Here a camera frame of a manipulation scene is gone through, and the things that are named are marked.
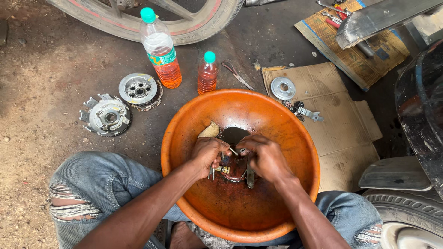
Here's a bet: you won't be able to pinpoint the person's blue ripped jeans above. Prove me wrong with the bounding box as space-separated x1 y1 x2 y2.
48 151 383 249

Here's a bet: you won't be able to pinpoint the person's left hand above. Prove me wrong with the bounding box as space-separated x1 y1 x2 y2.
189 137 232 180

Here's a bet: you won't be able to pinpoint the silver clutch hub with plates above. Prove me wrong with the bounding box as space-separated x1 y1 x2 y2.
118 73 164 111

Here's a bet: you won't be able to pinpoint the motorcycle tyre with rim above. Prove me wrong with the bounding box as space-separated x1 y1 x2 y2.
362 189 443 249

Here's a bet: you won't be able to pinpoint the silver wrench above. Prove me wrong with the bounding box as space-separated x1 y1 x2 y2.
316 0 353 16

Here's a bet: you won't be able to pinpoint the small bottle of orange liquid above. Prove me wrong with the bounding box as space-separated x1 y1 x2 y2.
197 51 219 95

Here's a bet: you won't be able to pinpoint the silver metal bracket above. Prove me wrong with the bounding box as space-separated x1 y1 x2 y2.
298 107 325 122

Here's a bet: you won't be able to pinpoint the beige rag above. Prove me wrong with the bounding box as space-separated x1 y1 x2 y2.
197 121 221 139

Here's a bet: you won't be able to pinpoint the person's right hand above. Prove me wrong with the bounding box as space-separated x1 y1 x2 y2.
236 134 295 185

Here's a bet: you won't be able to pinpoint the grey patterned cloth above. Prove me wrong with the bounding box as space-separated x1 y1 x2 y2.
186 221 236 249

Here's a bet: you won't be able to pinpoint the motorcycle wheel with red stripe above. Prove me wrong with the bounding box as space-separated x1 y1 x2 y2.
47 0 245 46

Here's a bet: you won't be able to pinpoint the scissors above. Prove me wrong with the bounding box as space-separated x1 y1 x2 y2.
221 61 255 91

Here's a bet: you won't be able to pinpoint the orange plastic basin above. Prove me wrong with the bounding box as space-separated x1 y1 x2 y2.
161 89 320 243

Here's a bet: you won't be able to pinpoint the red handled pliers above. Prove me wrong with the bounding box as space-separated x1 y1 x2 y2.
325 4 349 30

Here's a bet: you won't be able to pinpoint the black motorcycle fender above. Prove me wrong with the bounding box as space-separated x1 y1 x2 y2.
395 39 443 201

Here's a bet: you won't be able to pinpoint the flat metal lever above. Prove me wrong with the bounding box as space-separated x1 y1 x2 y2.
246 157 255 189

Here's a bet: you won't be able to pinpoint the flat brown cardboard sheet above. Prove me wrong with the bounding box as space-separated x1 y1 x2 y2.
262 62 383 193

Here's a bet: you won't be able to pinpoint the silver clutch housing basket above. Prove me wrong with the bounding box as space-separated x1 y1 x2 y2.
79 93 133 137

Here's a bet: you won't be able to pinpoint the large bottle of orange liquid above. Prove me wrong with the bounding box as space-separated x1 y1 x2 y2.
140 7 183 89

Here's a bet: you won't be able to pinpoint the person's foot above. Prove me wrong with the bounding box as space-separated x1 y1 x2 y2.
169 221 205 249

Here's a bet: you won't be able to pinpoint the pile of small springs and nuts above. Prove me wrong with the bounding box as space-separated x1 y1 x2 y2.
282 100 306 122

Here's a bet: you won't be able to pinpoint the silver round pressure plate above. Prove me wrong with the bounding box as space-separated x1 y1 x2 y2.
270 77 297 101

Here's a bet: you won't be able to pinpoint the printed cardboard with blue edge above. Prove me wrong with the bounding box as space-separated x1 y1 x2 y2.
294 0 410 92

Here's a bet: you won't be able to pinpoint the grey metal motorcycle part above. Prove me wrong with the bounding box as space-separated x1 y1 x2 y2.
335 0 443 50

